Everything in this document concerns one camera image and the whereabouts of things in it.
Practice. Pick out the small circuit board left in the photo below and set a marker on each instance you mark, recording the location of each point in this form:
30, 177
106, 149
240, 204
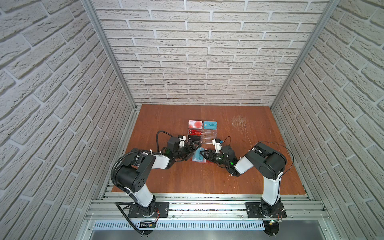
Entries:
148, 225

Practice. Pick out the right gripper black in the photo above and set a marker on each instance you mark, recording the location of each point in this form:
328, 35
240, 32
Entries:
209, 152

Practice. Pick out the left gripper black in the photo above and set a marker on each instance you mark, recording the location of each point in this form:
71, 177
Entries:
190, 151

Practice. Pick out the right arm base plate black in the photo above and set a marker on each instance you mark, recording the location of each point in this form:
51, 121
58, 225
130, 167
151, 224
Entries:
263, 210

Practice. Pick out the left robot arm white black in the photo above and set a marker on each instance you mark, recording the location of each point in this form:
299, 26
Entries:
131, 171

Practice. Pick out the black VIP card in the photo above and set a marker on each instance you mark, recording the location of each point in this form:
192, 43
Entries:
195, 138

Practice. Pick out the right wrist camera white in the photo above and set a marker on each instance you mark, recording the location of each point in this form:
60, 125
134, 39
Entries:
218, 145

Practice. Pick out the teal VIP card in stand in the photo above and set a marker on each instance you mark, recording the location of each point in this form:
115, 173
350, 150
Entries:
210, 125

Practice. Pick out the clear acrylic card display stand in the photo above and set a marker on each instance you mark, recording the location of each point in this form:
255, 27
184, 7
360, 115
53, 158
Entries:
207, 136

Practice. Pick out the aluminium mounting rail frame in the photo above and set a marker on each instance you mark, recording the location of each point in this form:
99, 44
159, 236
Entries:
206, 212

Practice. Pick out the red VIP card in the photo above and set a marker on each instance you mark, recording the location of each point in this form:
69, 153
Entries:
195, 132

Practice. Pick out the white red circle card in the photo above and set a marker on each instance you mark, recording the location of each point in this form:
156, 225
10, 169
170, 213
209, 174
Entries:
195, 124

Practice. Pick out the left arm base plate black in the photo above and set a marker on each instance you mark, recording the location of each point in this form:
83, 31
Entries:
152, 211

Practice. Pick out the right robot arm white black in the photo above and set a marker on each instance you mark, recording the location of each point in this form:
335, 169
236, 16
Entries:
269, 162

